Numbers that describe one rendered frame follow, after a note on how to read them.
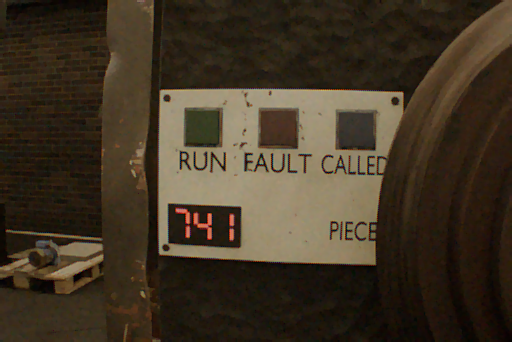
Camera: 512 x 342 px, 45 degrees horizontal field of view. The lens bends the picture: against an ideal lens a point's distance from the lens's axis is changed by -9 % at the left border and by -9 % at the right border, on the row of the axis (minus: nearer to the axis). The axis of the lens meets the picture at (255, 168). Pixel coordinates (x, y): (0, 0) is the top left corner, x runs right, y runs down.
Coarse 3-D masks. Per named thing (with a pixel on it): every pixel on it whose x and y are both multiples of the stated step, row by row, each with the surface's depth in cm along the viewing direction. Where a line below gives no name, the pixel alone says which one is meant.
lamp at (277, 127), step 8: (264, 112) 69; (272, 112) 68; (280, 112) 68; (288, 112) 68; (264, 120) 69; (272, 120) 69; (280, 120) 68; (288, 120) 68; (264, 128) 69; (272, 128) 69; (280, 128) 68; (288, 128) 68; (264, 136) 69; (272, 136) 69; (280, 136) 68; (288, 136) 68; (264, 144) 69; (272, 144) 69; (280, 144) 69; (288, 144) 68
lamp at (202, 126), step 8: (192, 112) 70; (200, 112) 70; (208, 112) 70; (216, 112) 70; (192, 120) 70; (200, 120) 70; (208, 120) 70; (216, 120) 70; (192, 128) 70; (200, 128) 70; (208, 128) 70; (216, 128) 70; (192, 136) 70; (200, 136) 70; (208, 136) 70; (216, 136) 70
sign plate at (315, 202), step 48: (192, 96) 71; (240, 96) 70; (288, 96) 69; (336, 96) 68; (384, 96) 67; (192, 144) 71; (240, 144) 70; (336, 144) 68; (384, 144) 67; (192, 192) 71; (240, 192) 70; (288, 192) 69; (336, 192) 68; (192, 240) 71; (240, 240) 70; (288, 240) 69; (336, 240) 68
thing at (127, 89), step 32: (128, 0) 323; (160, 0) 351; (128, 32) 324; (160, 32) 352; (128, 64) 325; (160, 64) 353; (128, 96) 326; (128, 128) 326; (128, 160) 327; (128, 192) 328; (128, 224) 329; (128, 256) 330; (128, 288) 331; (128, 320) 332
